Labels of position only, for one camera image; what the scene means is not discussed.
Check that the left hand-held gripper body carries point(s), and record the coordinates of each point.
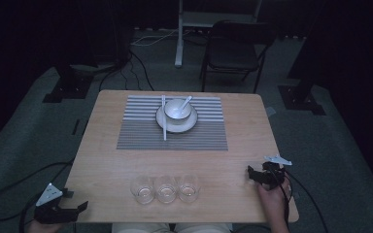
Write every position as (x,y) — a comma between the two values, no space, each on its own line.
(49,210)

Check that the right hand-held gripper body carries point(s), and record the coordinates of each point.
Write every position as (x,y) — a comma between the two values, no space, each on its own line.
(273,176)

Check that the person's left hand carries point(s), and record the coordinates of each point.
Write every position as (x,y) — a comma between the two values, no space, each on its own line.
(42,227)

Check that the person's right hand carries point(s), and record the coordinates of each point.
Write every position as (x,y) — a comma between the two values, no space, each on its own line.
(273,199)

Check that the grey floor tape piece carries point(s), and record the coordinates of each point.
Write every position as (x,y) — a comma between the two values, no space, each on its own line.
(270,111)

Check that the clear glass cup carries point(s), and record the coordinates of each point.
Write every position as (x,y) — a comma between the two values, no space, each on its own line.
(142,191)
(188,190)
(166,191)

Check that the black floor strip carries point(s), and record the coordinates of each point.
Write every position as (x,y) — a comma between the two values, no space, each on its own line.
(75,126)

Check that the black stand base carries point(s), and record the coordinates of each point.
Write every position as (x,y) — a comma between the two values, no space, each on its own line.
(299,98)
(68,89)

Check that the white plate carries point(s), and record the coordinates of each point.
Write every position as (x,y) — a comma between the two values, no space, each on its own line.
(178,127)

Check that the grey striped placemat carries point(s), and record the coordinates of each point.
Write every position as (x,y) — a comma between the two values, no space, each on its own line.
(142,136)

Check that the person's light trousers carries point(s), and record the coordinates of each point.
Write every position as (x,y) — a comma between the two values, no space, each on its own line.
(171,228)

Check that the white spoon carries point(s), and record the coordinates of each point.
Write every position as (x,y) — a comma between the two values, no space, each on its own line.
(185,102)

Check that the white chopstick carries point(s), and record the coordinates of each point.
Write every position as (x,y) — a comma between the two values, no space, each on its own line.
(165,129)

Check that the white bowl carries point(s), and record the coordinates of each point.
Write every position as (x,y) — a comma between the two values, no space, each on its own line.
(175,112)

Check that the black folding chair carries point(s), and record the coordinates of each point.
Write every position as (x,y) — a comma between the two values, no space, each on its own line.
(234,53)

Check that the white metal desk frame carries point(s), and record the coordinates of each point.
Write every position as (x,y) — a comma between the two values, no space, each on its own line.
(204,19)

